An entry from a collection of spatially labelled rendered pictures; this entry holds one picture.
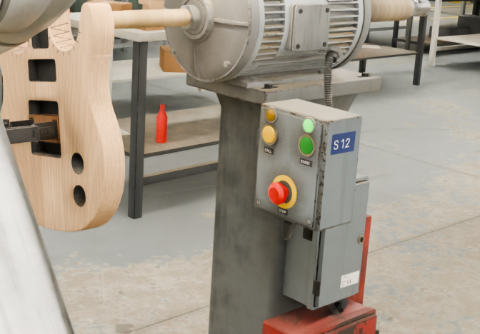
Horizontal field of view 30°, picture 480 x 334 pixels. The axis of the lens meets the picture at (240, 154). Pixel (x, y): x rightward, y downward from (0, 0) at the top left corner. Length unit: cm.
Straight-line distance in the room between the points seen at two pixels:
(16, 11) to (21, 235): 25
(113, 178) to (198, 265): 234
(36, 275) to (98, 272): 291
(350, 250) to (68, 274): 199
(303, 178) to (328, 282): 39
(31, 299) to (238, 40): 95
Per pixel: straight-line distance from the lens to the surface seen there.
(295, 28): 172
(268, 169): 161
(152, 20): 164
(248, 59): 168
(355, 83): 191
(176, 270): 377
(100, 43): 149
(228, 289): 202
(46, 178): 164
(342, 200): 158
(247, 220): 192
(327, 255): 185
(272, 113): 157
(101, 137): 149
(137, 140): 423
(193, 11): 170
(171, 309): 342
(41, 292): 82
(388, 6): 212
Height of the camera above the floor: 144
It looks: 15 degrees down
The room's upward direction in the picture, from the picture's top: 4 degrees clockwise
